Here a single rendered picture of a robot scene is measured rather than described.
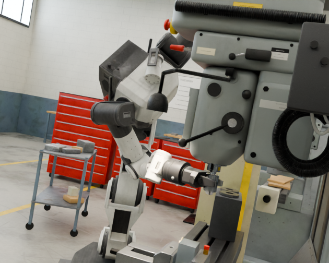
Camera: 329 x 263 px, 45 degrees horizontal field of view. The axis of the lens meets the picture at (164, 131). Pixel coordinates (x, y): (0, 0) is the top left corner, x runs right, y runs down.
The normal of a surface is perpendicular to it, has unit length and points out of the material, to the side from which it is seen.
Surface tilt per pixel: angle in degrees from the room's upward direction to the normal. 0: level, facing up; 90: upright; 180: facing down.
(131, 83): 58
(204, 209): 90
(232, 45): 90
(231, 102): 90
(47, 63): 90
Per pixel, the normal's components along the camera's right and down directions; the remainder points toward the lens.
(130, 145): 0.55, 0.36
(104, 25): -0.29, 0.00
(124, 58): 0.15, -0.46
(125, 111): 0.84, 0.07
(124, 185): 0.09, -0.09
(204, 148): -0.33, 0.46
